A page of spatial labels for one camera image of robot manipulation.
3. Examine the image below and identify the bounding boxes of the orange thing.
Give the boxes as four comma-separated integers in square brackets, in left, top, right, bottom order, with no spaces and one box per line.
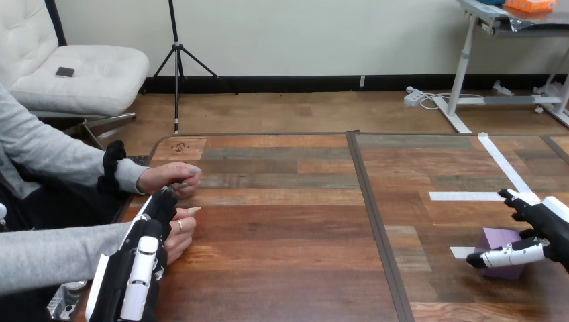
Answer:
[504,0,558,13]

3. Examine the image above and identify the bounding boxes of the white power strip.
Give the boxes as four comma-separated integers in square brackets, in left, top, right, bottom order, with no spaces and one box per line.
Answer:
[403,86,426,108]

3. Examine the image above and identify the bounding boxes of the black scrunchie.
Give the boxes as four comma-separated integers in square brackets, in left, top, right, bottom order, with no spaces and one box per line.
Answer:
[97,140,128,195]

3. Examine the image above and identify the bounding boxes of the white cushioned chair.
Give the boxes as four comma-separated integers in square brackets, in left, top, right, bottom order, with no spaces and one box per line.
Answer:
[0,0,151,150]

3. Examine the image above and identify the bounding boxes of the person's body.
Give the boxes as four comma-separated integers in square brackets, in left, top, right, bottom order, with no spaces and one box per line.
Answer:
[0,144,134,322]

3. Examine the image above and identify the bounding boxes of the black tripod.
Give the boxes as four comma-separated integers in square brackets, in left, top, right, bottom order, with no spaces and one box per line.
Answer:
[141,0,239,136]

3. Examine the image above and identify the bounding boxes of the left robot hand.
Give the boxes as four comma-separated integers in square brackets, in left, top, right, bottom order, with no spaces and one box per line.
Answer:
[85,186,179,322]

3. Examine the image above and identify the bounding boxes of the purple block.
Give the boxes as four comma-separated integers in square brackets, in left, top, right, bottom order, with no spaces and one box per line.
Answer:
[474,227,527,280]

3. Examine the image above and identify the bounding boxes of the white cable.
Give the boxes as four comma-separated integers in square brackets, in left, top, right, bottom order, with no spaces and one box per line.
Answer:
[419,92,484,111]

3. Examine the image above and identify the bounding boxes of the person's forearm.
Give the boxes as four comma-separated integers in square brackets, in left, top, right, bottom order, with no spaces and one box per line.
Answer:
[0,221,133,297]
[0,84,150,195]

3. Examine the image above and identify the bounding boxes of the person's hand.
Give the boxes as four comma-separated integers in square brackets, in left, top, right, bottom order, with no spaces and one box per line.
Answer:
[163,206,203,266]
[136,162,203,200]

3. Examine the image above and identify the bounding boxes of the white desk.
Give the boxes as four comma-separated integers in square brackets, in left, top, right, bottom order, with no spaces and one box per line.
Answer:
[432,0,569,135]

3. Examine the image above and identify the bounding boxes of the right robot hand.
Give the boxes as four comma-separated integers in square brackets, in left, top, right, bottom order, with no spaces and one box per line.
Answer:
[466,189,569,273]

